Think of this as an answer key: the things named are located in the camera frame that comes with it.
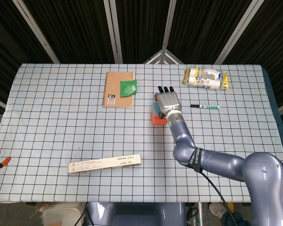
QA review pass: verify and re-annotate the brown spiral notebook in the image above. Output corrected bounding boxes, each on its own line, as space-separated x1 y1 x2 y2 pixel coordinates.
101 72 135 109

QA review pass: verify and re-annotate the white yellow snack bag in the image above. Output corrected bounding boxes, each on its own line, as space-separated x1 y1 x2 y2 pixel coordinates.
182 66 229 91

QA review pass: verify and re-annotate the white sneaker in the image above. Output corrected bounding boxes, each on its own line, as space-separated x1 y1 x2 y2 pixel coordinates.
208 202 227 221

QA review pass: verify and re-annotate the green foil packet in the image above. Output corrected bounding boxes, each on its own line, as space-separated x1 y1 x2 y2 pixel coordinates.
119 79 138 97

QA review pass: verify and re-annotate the dark folding partition screen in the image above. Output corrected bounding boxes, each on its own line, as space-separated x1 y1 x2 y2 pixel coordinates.
0 0 283 113

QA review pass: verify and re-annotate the green white marker pen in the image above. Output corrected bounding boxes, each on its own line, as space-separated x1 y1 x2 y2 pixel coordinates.
190 104 220 110

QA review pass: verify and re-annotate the long baking paper box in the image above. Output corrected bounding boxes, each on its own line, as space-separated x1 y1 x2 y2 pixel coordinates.
68 153 142 174

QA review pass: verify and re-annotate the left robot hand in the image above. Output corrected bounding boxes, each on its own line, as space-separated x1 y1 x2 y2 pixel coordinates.
0 123 12 174

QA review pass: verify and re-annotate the blue checked tablecloth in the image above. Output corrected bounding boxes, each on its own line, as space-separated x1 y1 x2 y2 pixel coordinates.
0 63 283 205

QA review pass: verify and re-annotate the black printed arm strap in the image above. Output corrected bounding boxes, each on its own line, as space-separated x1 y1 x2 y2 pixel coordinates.
188 147 205 174

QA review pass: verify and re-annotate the dark blue trouser leg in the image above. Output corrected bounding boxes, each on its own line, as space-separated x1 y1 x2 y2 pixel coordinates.
223 211 250 226

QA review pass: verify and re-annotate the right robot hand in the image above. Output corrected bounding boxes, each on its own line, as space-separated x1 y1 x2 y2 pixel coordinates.
153 86 181 119

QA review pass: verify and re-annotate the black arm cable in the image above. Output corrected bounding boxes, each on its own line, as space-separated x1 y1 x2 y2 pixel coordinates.
200 169 234 226

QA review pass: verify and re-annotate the grey-blue robot torso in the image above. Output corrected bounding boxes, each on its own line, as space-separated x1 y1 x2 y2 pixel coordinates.
84 202 187 226

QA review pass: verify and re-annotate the white plastic bin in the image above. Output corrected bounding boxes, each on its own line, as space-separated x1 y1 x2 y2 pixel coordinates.
42 202 85 226

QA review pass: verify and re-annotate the large orange foam cube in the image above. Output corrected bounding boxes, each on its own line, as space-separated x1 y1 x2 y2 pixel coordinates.
150 103 168 126

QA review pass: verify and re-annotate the white triangular metal frame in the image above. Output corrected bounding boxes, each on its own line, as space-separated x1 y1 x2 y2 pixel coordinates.
143 49 185 65

